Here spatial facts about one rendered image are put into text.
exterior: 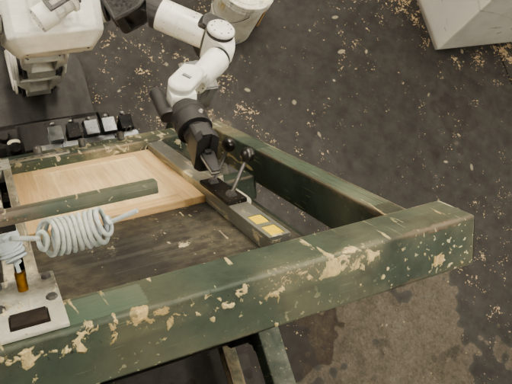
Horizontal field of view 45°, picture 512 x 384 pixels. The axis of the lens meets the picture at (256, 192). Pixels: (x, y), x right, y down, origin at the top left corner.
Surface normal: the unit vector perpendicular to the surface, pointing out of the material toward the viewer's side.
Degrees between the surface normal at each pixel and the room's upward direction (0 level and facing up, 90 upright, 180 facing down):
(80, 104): 0
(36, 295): 56
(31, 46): 68
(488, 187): 0
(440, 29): 90
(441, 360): 0
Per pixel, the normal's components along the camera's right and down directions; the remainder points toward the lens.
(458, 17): -0.92, 0.17
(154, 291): -0.08, -0.94
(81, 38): 0.39, 0.75
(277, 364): 0.29, -0.31
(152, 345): 0.41, 0.27
